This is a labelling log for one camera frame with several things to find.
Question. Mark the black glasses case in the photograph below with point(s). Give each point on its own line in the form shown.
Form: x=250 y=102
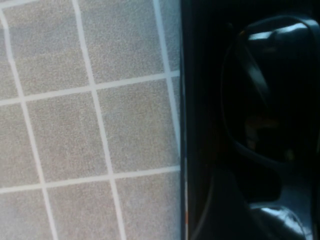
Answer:
x=200 y=100

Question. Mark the grey white-checked tablecloth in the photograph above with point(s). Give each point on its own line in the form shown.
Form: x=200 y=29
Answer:
x=87 y=120

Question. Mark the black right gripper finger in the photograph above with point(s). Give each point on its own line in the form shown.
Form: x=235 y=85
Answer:
x=232 y=200

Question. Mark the black sunglasses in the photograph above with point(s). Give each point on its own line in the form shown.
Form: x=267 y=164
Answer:
x=275 y=87

